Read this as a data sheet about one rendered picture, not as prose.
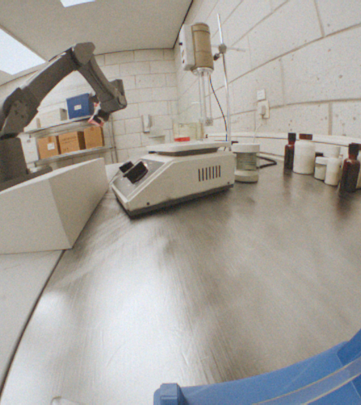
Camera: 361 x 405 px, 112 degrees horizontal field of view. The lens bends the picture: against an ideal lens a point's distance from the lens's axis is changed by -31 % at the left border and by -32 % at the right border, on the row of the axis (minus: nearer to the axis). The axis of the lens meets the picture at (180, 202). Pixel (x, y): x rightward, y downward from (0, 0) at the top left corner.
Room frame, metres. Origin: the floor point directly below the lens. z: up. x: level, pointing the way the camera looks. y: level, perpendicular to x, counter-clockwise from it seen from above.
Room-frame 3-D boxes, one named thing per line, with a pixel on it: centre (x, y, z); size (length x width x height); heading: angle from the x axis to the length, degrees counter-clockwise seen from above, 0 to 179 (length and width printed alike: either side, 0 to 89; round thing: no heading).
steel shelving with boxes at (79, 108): (2.30, 1.55, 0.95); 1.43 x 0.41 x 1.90; 100
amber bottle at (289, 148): (0.48, -0.35, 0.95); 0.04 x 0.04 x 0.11
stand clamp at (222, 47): (0.85, -0.24, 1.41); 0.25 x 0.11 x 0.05; 100
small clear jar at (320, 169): (0.34, -0.36, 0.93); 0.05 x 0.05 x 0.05
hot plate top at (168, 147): (0.33, -0.02, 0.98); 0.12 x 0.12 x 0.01; 29
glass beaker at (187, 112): (0.33, -0.03, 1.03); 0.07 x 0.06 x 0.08; 107
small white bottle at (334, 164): (0.30, -0.35, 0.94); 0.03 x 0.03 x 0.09
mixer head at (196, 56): (0.79, -0.12, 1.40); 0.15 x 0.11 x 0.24; 100
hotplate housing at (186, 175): (0.32, 0.00, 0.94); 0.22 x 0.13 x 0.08; 119
